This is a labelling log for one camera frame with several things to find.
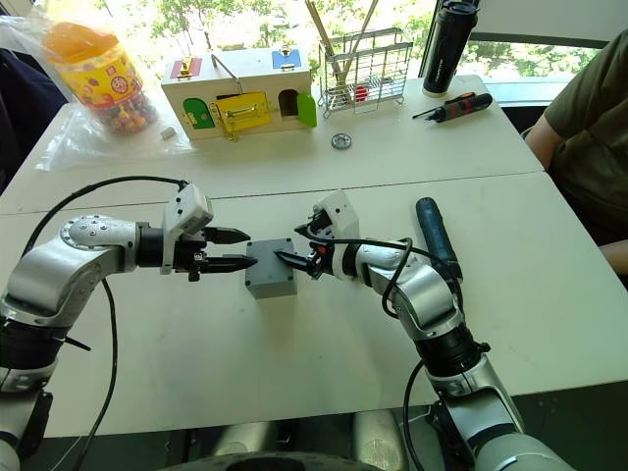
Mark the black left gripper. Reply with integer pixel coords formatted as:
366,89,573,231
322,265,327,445
173,226,259,283

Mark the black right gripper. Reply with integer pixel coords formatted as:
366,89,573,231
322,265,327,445
274,207,340,281

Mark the grey box lid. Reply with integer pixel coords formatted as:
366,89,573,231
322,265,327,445
243,237,298,288

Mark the grey plastic box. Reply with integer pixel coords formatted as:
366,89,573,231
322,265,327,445
245,277,299,300

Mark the blue electric screwdriver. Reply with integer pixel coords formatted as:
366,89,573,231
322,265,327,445
414,196,463,282

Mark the wooden lock box toy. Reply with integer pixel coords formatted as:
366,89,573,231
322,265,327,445
160,45,320,144

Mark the candy jar with orange lid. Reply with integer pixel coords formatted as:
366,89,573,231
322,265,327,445
40,21,159,135

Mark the black orange hand screwdriver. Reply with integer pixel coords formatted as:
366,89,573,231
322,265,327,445
411,91,494,125

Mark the clear plastic bag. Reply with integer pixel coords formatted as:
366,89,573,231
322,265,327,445
0,13,198,173

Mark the silver rounded cylinder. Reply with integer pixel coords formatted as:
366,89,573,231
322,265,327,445
351,408,409,471
214,420,269,458

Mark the wooden chopstick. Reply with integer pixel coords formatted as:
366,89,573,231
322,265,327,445
341,0,380,75
304,0,340,75
309,0,344,78

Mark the dark cloth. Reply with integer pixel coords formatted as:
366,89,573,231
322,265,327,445
0,47,71,196

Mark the black tumbler bottle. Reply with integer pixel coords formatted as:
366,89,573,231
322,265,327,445
422,0,480,97

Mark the person in olive shirt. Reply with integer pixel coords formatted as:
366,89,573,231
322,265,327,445
523,27,628,246

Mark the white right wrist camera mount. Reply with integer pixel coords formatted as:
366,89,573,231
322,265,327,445
310,189,365,247

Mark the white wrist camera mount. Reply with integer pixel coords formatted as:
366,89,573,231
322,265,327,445
160,183,215,276
310,189,365,247

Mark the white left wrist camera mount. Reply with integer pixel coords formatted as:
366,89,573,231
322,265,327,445
160,183,215,276

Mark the metal wire rack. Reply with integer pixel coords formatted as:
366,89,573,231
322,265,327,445
315,26,415,120

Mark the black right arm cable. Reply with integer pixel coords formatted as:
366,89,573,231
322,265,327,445
306,236,465,471

